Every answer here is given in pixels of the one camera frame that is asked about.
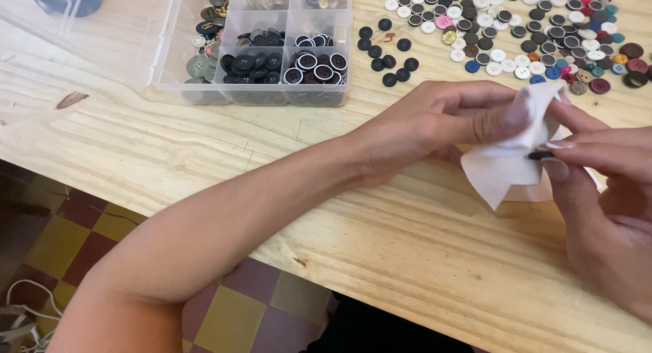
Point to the person's right hand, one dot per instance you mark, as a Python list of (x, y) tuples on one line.
[(611, 215)]

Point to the person's left hand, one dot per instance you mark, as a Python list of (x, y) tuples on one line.
[(417, 129)]

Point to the white cloth piece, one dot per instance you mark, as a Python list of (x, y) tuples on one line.
[(502, 164)]

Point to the black sewing button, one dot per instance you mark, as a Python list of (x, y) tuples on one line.
[(539, 155)]

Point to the scattered dark round buttons group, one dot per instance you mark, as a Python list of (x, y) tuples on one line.
[(389, 61)]

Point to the heap of white-rimmed black buttons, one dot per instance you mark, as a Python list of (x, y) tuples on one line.
[(318, 63)]

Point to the pile of mixed coloured buttons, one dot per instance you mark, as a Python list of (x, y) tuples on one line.
[(550, 37)]

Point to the clear plastic organizer box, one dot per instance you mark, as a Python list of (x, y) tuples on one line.
[(254, 88)]

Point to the heap of plain black buttons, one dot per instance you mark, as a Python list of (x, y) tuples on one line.
[(252, 65)]

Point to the person's black trousers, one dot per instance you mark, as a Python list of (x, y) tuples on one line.
[(387, 327)]

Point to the heap of gold grey buttons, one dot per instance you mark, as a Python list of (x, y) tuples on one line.
[(203, 63)]

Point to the clear plastic box lid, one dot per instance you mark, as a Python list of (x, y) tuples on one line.
[(102, 37)]

